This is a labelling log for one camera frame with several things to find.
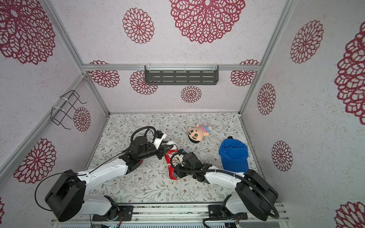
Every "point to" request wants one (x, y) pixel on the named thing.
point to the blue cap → (235, 155)
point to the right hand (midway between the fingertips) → (174, 168)
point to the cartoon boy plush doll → (196, 134)
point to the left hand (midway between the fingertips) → (171, 145)
